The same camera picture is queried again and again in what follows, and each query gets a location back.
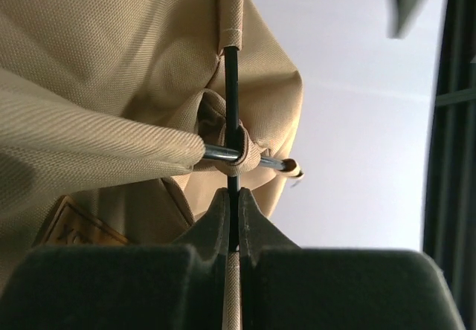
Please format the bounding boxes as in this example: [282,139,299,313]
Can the aluminium frame rail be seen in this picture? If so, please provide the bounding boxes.
[386,0,476,290]

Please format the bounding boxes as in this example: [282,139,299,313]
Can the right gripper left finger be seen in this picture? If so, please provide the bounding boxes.
[7,189,230,329]

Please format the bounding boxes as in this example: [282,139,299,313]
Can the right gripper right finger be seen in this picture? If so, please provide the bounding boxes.
[238,189,464,330]

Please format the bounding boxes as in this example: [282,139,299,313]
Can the beige pet tent fabric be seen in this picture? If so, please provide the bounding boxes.
[1,0,303,329]

